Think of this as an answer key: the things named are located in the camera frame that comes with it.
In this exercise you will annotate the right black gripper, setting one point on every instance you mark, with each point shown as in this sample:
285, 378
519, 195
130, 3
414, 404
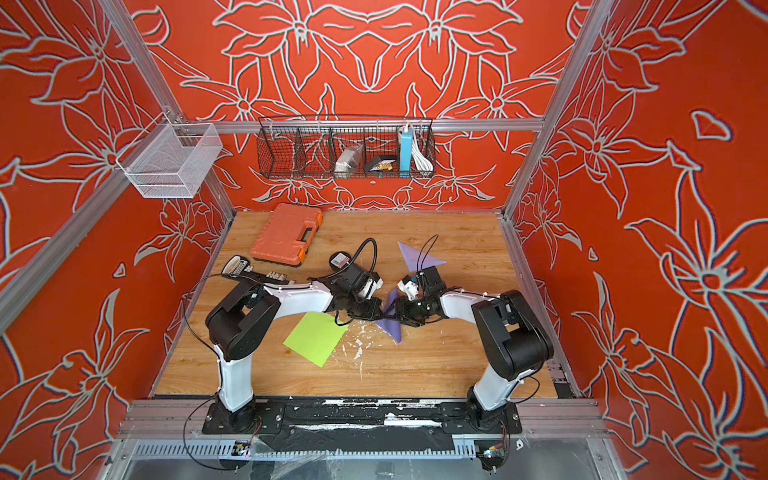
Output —
403, 311

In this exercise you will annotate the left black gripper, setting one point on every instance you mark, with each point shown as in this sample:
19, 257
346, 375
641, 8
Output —
376, 305

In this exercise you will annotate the dark purple square paper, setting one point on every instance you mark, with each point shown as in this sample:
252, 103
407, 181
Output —
389, 323

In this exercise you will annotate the light lavender square paper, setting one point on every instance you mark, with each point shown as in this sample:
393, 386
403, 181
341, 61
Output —
416, 260

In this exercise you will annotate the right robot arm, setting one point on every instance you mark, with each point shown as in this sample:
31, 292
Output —
512, 337

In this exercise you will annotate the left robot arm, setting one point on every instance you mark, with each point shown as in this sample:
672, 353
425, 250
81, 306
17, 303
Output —
238, 325

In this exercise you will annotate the lime green square paper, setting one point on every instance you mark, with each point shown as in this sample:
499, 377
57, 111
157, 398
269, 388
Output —
315, 337

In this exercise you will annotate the black round disc with label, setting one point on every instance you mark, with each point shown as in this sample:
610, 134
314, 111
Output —
339, 261

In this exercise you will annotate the orange plastic tool case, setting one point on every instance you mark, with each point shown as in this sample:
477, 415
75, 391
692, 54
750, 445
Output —
287, 234

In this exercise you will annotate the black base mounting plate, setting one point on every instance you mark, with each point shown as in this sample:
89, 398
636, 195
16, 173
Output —
272, 416

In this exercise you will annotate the black item in basket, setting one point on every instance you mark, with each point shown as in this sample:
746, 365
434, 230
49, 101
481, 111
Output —
381, 164

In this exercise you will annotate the silver packet in basket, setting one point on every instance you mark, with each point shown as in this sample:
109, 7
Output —
347, 163

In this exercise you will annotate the light blue box in basket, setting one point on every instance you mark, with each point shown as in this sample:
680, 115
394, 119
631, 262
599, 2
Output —
405, 153

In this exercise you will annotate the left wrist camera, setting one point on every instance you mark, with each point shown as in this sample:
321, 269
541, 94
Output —
372, 283

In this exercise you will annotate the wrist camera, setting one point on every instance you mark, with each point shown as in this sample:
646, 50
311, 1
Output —
372, 283
425, 283

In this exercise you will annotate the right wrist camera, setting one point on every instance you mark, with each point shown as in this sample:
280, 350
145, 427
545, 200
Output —
425, 283

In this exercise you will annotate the white slotted cable duct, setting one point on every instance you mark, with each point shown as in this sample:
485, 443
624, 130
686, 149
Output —
242, 450

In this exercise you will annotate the black wire wall basket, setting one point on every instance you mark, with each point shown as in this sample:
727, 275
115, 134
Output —
295, 148

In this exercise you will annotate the clear plastic wall bin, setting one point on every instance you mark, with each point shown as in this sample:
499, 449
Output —
172, 161

